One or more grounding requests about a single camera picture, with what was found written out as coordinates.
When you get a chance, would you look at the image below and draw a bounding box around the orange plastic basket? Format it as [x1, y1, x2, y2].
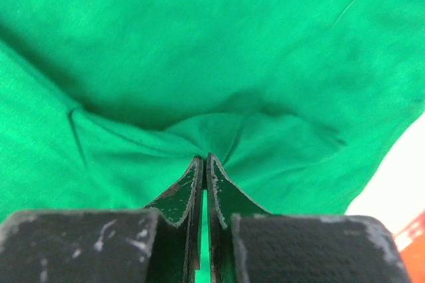
[394, 211, 425, 283]

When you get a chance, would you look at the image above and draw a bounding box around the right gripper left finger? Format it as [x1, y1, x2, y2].
[145, 156, 203, 283]

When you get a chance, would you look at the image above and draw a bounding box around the green t shirt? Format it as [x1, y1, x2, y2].
[0, 0, 425, 283]

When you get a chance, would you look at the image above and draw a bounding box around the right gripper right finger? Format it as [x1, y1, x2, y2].
[205, 153, 272, 283]

